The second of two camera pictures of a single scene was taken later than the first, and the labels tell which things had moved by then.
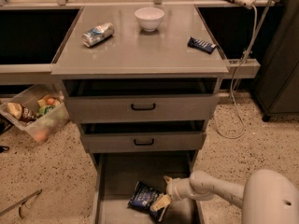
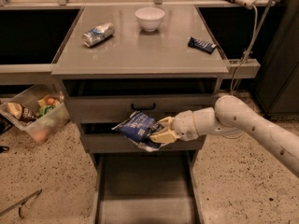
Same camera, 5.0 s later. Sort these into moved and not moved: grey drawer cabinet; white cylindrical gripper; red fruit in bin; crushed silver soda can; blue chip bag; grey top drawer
Moved: white cylindrical gripper; blue chip bag
Not moved: grey drawer cabinet; crushed silver soda can; grey top drawer; red fruit in bin
